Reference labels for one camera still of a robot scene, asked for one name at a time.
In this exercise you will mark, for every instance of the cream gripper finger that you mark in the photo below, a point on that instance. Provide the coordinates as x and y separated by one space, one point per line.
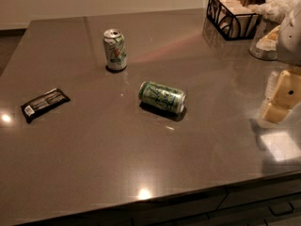
282 95

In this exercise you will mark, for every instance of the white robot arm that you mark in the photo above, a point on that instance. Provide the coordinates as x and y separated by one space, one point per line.
289 39

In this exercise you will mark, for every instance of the lying green soda can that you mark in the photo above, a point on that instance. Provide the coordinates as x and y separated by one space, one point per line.
163 97

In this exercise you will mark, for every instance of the upright white green soda can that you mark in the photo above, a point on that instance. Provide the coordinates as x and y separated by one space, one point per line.
114 47

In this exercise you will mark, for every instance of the clear glass jar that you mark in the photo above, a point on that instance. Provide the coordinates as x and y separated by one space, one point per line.
264 44

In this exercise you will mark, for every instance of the crumpled white plastic bag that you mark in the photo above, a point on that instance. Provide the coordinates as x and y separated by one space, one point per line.
274 10

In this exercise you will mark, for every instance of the black snack bar wrapper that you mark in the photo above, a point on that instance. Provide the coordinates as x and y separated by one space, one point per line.
43 104

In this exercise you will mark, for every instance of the black wire napkin basket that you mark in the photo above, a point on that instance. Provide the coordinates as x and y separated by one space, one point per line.
234 19

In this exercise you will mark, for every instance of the dark drawer handle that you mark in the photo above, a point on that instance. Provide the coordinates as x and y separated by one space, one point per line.
281 209

